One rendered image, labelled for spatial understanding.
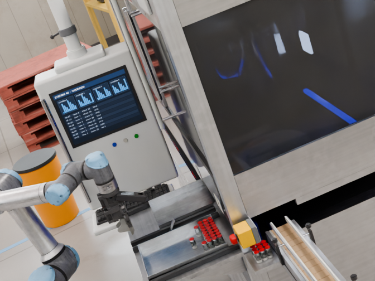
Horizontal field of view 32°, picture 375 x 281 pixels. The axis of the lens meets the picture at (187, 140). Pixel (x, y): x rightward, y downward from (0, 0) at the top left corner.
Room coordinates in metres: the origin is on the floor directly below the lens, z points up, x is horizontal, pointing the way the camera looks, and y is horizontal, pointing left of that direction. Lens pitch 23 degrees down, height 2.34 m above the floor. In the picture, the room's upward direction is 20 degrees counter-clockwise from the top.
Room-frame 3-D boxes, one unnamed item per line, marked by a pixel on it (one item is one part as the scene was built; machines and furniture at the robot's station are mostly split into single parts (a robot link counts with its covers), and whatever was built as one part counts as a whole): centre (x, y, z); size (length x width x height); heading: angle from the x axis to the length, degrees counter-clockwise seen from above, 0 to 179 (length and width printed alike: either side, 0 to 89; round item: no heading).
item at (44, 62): (6.87, 1.16, 0.40); 1.09 x 0.75 x 0.80; 105
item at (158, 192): (3.01, 0.38, 0.82); 0.40 x 0.14 x 0.02; 93
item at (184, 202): (2.67, 0.09, 0.90); 0.34 x 0.26 x 0.04; 96
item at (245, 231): (2.10, -0.08, 0.99); 0.08 x 0.07 x 0.07; 96
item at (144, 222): (2.50, 0.15, 0.87); 0.70 x 0.48 x 0.02; 6
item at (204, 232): (2.33, 0.06, 0.90); 0.18 x 0.02 x 0.05; 5
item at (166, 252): (2.32, 0.17, 0.90); 0.34 x 0.26 x 0.04; 95
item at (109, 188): (2.23, 0.34, 1.32); 0.08 x 0.08 x 0.05
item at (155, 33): (2.43, -0.03, 1.50); 0.43 x 0.01 x 0.59; 6
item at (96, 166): (2.24, 0.34, 1.39); 0.09 x 0.08 x 0.11; 61
